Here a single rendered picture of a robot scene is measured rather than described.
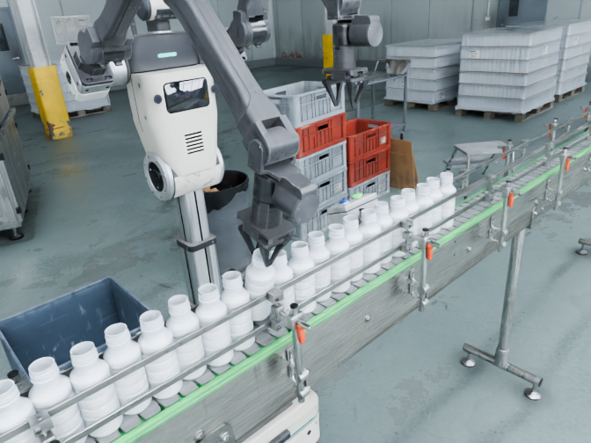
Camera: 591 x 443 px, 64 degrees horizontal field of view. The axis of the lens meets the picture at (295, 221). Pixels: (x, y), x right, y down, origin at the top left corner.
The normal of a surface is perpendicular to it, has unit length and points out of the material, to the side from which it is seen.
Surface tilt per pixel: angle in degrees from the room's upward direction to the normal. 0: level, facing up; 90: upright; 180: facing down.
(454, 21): 90
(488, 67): 90
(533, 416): 0
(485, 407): 0
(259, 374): 90
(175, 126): 90
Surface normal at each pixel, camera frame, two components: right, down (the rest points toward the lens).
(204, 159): 0.68, 0.26
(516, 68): -0.71, 0.32
